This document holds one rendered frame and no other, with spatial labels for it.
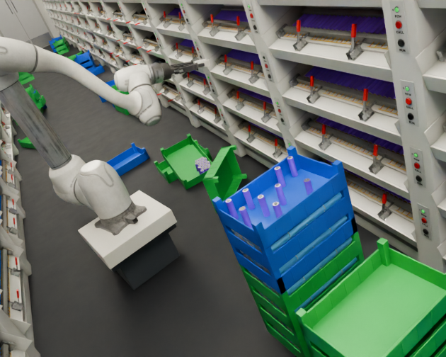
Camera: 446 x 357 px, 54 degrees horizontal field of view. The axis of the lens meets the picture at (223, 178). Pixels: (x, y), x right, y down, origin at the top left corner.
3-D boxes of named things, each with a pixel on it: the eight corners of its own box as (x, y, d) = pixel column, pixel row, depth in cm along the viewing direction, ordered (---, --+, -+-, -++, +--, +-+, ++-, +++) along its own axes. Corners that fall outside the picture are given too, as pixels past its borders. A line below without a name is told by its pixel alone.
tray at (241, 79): (275, 99, 180) (262, 82, 175) (214, 77, 231) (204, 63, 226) (309, 66, 182) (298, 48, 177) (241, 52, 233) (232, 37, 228)
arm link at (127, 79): (144, 72, 203) (153, 95, 199) (111, 79, 198) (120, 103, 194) (145, 57, 194) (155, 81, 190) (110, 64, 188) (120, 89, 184)
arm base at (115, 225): (120, 238, 175) (114, 227, 173) (94, 227, 191) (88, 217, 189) (153, 210, 185) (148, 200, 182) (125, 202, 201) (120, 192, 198)
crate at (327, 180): (265, 251, 108) (255, 226, 104) (220, 222, 124) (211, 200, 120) (347, 185, 118) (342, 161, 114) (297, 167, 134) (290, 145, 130)
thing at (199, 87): (219, 107, 248) (205, 88, 241) (182, 88, 299) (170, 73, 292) (245, 82, 250) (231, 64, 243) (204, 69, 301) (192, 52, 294)
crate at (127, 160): (112, 181, 286) (106, 171, 282) (101, 173, 302) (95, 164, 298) (149, 158, 297) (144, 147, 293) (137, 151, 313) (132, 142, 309)
